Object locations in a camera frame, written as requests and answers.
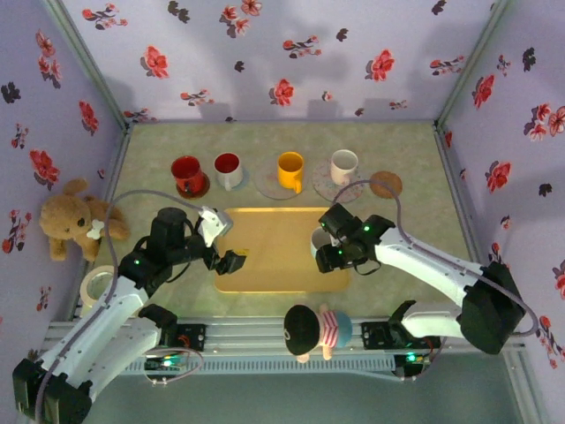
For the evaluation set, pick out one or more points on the doll with black hair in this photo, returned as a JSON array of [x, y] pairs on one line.
[[304, 327]]

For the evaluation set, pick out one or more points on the aluminium front rail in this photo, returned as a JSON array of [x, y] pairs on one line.
[[265, 335]]

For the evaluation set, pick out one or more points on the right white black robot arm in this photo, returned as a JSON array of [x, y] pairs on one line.
[[424, 265]]

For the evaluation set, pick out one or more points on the round cork coaster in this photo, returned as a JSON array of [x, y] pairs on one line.
[[381, 180]]

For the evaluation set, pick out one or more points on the right controller board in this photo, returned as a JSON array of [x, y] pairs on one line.
[[411, 358]]

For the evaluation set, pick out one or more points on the brown teddy bear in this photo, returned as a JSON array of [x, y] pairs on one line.
[[62, 221]]

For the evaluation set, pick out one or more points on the white cup red inside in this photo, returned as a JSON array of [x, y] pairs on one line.
[[228, 164]]

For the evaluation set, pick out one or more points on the white tape roll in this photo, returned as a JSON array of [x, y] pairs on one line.
[[95, 282]]

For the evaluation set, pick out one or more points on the grey blue round coaster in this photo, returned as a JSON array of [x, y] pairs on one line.
[[245, 179]]

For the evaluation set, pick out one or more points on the aluminium corner post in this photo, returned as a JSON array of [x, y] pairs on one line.
[[90, 66], [470, 66]]

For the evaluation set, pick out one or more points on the dark brown round coaster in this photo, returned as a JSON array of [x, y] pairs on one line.
[[201, 190]]

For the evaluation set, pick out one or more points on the light wooden tray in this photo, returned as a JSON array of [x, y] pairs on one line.
[[273, 247]]

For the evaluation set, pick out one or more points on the controller board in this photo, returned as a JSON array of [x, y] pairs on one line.
[[165, 363], [411, 358]]

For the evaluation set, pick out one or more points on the left controller board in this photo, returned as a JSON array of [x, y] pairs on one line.
[[165, 363]]

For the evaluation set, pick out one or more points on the aluminium side rail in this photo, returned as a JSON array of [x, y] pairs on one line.
[[450, 168], [118, 159]]

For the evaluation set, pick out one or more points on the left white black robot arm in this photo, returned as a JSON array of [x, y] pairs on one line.
[[97, 327]]

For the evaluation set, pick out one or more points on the large grey pink coaster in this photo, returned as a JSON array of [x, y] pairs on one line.
[[267, 185]]

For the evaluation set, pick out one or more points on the yellow cup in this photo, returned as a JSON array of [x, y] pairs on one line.
[[290, 170]]

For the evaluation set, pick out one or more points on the pale pink cup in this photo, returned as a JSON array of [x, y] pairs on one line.
[[343, 162]]

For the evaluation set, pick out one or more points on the light blue cup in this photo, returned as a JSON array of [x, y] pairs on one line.
[[317, 240]]

